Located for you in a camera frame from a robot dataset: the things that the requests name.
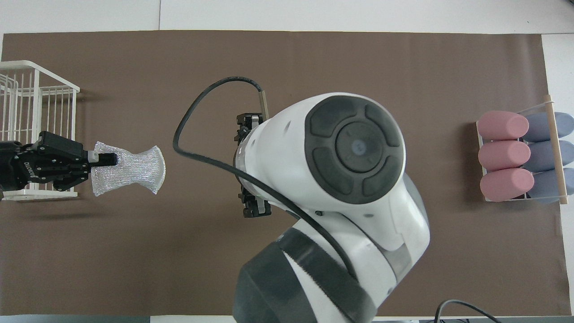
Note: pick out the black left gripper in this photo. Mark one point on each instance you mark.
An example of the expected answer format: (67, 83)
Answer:
(54, 161)

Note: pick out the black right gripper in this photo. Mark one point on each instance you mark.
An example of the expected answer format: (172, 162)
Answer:
(247, 122)

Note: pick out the silver mesh sponge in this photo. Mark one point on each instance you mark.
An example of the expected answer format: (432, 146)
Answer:
(139, 168)

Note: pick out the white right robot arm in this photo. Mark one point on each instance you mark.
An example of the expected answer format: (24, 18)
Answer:
(287, 148)

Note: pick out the brown table mat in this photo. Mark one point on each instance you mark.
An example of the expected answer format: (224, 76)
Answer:
(134, 251)

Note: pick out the pink plastic cup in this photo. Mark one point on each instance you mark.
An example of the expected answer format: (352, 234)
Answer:
(500, 124)
(500, 155)
(502, 185)

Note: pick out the cup rack with wooden bar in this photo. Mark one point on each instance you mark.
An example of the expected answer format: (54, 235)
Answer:
(556, 179)

